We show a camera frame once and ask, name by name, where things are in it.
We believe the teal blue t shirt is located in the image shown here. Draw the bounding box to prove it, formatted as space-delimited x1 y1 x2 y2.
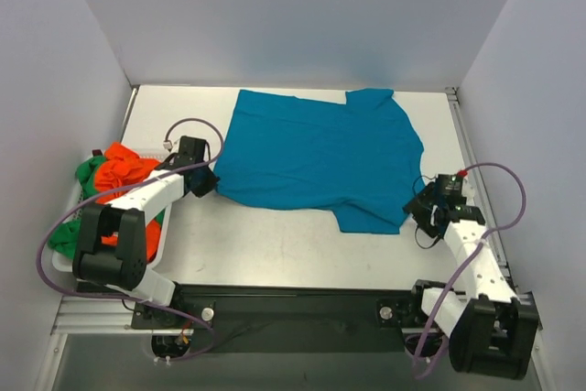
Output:
214 89 424 234

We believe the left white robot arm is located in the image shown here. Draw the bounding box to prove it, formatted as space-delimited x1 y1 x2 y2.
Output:
72 136 219 329

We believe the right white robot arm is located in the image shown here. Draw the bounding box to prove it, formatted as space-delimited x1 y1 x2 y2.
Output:
404 170 539 380

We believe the orange t shirt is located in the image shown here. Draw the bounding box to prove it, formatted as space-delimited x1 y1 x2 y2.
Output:
94 142 165 263

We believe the green t shirt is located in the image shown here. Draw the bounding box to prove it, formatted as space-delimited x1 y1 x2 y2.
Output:
48 155 106 260

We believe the white plastic laundry basket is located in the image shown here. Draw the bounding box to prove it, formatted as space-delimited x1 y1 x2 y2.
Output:
48 142 165 263

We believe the right side aluminium rail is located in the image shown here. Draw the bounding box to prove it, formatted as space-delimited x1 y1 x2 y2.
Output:
429 88 541 338

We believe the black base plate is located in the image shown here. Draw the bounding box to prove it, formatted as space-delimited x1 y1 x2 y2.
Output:
131 285 427 357

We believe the aluminium frame rail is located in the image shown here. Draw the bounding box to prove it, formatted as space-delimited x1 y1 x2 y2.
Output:
51 297 152 335

